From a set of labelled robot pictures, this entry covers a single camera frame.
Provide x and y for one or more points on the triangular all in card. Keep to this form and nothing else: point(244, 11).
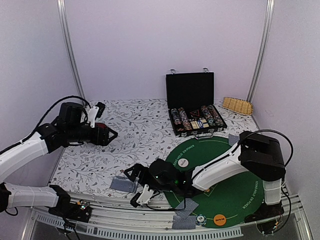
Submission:
point(194, 115)

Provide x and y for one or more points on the aluminium frame post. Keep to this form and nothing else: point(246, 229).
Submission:
point(61, 7)
point(268, 17)

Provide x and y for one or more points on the orange big blind button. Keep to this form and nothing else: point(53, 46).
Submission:
point(219, 220)

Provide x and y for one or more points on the right aluminium frame post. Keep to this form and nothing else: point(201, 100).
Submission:
point(268, 17)

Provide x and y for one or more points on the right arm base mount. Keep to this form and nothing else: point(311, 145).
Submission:
point(276, 212)

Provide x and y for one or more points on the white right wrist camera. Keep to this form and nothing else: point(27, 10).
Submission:
point(142, 198)

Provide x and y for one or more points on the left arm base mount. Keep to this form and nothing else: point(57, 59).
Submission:
point(79, 211)

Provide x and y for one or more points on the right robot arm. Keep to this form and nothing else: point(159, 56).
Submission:
point(254, 152)

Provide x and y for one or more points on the green round poker mat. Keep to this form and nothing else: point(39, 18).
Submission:
point(235, 198)

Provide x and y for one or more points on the front aluminium rail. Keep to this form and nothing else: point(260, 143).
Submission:
point(115, 221)

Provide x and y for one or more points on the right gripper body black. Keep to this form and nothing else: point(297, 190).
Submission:
point(145, 173)

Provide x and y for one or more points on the white dealer button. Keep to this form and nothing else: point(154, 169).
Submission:
point(183, 162)

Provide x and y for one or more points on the woven bamboo tray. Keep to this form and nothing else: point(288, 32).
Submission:
point(239, 106)

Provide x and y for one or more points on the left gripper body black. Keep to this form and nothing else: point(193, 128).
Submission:
point(75, 135)

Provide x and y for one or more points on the poker chip row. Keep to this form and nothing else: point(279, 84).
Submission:
point(209, 118)
point(177, 122)
point(216, 117)
point(184, 118)

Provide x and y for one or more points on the poker chip row far left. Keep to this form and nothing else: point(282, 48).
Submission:
point(177, 122)

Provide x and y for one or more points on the green white poker chip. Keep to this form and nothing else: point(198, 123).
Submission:
point(201, 220)

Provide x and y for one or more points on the dealt card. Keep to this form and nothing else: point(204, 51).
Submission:
point(186, 207)
point(180, 223)
point(233, 139)

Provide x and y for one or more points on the blue grey cloth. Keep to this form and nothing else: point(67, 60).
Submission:
point(123, 184)

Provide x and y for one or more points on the left aluminium frame post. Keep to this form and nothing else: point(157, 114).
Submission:
point(61, 7)

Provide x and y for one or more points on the poker chip row far right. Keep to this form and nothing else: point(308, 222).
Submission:
point(216, 117)

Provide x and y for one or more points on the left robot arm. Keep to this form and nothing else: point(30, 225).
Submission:
point(73, 126)

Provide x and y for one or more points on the red floral plate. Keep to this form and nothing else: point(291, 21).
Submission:
point(100, 125)

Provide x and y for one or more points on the black poker chip case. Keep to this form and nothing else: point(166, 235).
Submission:
point(191, 91)

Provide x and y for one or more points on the playing card deck box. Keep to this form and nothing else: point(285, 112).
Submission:
point(199, 124)

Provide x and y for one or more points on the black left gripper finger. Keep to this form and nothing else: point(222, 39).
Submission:
point(111, 135)
point(101, 107)

